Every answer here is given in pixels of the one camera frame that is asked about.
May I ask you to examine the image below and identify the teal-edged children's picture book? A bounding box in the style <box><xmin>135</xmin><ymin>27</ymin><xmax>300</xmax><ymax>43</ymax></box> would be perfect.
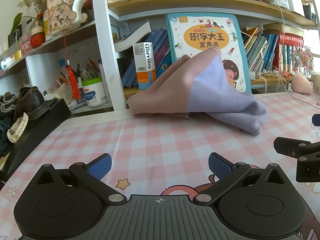
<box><xmin>165</xmin><ymin>13</ymin><xmax>252</xmax><ymax>94</ymax></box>

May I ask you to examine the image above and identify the pink checked tablecloth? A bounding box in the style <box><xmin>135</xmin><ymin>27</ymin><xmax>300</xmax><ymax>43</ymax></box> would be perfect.
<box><xmin>0</xmin><ymin>92</ymin><xmax>320</xmax><ymax>240</ymax></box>

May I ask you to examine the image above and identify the row of blue books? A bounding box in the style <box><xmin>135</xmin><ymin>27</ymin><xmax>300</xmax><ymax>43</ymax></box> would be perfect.
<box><xmin>121</xmin><ymin>27</ymin><xmax>173</xmax><ymax>89</ymax></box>

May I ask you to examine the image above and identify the dark shoe with white trim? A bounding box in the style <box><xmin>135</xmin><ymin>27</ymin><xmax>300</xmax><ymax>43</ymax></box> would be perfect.
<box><xmin>0</xmin><ymin>92</ymin><xmax>17</xmax><ymax>120</ymax></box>

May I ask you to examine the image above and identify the bunch of coloured pencils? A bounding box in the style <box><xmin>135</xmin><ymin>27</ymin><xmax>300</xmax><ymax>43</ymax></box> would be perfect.
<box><xmin>56</xmin><ymin>56</ymin><xmax>102</xmax><ymax>85</ymax></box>

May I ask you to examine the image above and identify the row of slanted thin books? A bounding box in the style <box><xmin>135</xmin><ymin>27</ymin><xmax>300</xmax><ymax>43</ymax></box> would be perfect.
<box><xmin>241</xmin><ymin>26</ymin><xmax>280</xmax><ymax>73</ymax></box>

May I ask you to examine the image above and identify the white wooden bookshelf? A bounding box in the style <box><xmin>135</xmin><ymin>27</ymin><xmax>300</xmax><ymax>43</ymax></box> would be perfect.
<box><xmin>0</xmin><ymin>0</ymin><xmax>320</xmax><ymax>113</ymax></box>

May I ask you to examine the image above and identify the white canvas pouch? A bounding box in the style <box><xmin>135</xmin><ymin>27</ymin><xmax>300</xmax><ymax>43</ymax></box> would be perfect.
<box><xmin>45</xmin><ymin>84</ymin><xmax>73</xmax><ymax>105</ymax></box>

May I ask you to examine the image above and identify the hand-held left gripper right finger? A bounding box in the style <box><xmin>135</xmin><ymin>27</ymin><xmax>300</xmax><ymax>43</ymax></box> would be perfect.
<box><xmin>192</xmin><ymin>152</ymin><xmax>292</xmax><ymax>207</ymax></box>

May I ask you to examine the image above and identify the brown leather shoe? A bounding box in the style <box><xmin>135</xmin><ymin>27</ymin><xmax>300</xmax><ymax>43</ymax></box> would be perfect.
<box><xmin>14</xmin><ymin>85</ymin><xmax>50</xmax><ymax>123</ymax></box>

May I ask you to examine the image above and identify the pink floral paper charm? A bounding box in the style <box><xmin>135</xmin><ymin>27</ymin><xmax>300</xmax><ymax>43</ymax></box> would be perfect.
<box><xmin>44</xmin><ymin>0</ymin><xmax>75</xmax><ymax>35</ymax></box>

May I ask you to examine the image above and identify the white cable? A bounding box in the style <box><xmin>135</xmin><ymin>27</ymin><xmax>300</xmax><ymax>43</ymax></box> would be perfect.
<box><xmin>260</xmin><ymin>0</ymin><xmax>320</xmax><ymax>110</ymax></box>

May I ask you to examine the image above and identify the green plant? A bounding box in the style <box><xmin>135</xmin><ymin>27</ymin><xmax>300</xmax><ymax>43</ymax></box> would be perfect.
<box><xmin>9</xmin><ymin>12</ymin><xmax>23</xmax><ymax>40</ymax></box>

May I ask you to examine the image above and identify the red tassel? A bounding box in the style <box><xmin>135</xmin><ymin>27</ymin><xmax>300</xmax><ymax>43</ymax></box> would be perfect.
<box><xmin>64</xmin><ymin>59</ymin><xmax>82</xmax><ymax>100</ymax></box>

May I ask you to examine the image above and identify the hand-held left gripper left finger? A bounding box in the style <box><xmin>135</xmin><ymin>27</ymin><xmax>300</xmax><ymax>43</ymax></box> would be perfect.
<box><xmin>30</xmin><ymin>153</ymin><xmax>128</xmax><ymax>206</ymax></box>

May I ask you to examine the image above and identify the black box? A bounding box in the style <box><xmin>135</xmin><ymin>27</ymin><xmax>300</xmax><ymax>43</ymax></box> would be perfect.
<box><xmin>0</xmin><ymin>99</ymin><xmax>72</xmax><ymax>180</ymax></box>

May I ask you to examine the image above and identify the white can with green lid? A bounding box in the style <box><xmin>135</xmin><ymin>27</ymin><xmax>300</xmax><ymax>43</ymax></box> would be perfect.
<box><xmin>81</xmin><ymin>77</ymin><xmax>108</xmax><ymax>108</ymax></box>

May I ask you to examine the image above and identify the pink and lavender sweater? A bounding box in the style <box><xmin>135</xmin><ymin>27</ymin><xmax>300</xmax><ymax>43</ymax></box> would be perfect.
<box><xmin>127</xmin><ymin>46</ymin><xmax>268</xmax><ymax>137</ymax></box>

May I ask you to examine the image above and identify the white watch strap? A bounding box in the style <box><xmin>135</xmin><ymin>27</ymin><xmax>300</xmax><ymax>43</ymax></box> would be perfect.
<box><xmin>7</xmin><ymin>112</ymin><xmax>29</xmax><ymax>143</ymax></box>

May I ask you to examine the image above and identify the pink plush toy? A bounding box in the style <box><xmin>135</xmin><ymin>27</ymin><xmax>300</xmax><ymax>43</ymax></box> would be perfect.
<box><xmin>291</xmin><ymin>72</ymin><xmax>314</xmax><ymax>95</ymax></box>

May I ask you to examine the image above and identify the white and orange carton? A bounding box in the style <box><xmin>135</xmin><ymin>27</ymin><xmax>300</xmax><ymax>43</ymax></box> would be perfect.
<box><xmin>132</xmin><ymin>42</ymin><xmax>157</xmax><ymax>91</ymax></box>

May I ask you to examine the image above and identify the colourful bead ornament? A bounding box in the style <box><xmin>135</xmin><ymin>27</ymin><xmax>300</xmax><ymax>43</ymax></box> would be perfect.
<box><xmin>287</xmin><ymin>46</ymin><xmax>314</xmax><ymax>75</ymax></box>

